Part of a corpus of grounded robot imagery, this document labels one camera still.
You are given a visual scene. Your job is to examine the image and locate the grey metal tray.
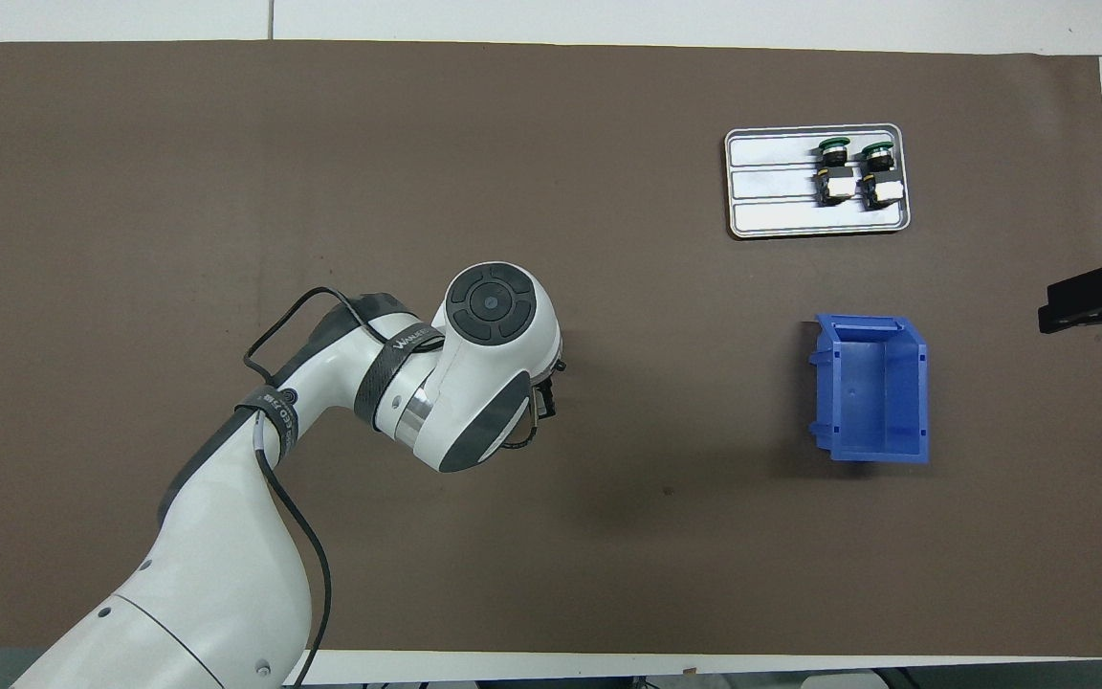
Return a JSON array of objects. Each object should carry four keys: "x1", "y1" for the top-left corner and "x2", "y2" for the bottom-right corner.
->
[{"x1": 724, "y1": 123, "x2": 912, "y2": 239}]

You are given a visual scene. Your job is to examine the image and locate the blue plastic storage bin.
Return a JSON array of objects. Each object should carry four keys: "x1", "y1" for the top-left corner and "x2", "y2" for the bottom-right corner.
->
[{"x1": 807, "y1": 313, "x2": 931, "y2": 465}]

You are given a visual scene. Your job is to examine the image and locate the brown table mat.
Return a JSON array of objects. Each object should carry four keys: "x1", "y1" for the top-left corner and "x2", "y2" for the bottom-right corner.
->
[{"x1": 0, "y1": 40, "x2": 1102, "y2": 659}]

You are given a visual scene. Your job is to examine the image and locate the green push button switch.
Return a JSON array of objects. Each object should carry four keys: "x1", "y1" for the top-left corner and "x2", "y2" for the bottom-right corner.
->
[
  {"x1": 855, "y1": 141, "x2": 904, "y2": 211},
  {"x1": 813, "y1": 137, "x2": 854, "y2": 207}
]

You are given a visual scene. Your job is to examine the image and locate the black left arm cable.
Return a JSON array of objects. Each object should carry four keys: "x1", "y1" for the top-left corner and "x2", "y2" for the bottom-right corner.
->
[{"x1": 243, "y1": 287, "x2": 542, "y2": 689}]

